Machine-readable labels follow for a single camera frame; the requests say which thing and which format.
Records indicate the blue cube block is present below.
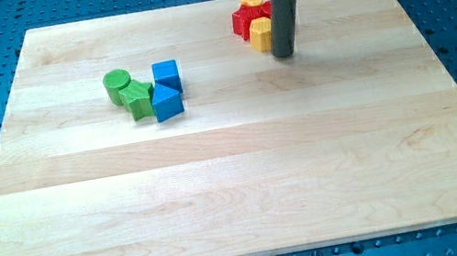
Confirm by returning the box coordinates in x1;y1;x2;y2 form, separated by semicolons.
151;59;184;93

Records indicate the blue triangular prism block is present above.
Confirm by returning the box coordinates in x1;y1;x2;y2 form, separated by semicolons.
151;83;184;123

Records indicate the green star block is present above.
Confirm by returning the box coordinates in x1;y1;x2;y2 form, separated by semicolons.
118;80;154;121

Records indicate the yellow hexagon block front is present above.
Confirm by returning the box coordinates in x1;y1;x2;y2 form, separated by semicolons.
249;17;272;52

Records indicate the red star block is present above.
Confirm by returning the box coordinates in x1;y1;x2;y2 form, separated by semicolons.
231;0;272;41

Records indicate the green cylinder block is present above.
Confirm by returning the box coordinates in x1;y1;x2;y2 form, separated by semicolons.
103;69;131;106

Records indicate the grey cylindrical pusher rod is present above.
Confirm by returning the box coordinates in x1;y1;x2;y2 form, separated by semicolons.
271;0;296;58

